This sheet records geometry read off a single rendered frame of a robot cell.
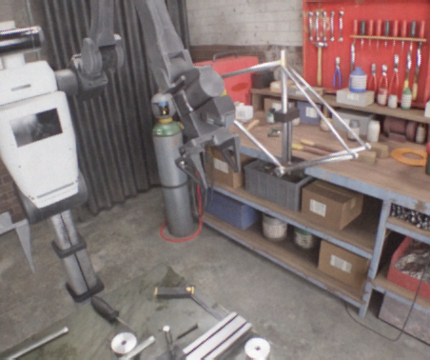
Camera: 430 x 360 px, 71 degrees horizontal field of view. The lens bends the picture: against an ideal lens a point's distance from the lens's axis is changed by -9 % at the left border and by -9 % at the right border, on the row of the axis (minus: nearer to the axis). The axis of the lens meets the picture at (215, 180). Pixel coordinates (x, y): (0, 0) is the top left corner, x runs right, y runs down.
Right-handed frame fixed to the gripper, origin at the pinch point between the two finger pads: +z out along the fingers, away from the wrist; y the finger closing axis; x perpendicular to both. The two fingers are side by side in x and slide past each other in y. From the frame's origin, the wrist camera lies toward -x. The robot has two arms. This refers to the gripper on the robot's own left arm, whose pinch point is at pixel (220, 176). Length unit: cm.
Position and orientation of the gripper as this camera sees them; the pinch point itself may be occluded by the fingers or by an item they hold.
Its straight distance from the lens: 70.2
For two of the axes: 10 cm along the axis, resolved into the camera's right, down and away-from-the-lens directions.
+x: -5.5, 2.0, 8.1
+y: 7.3, -3.5, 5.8
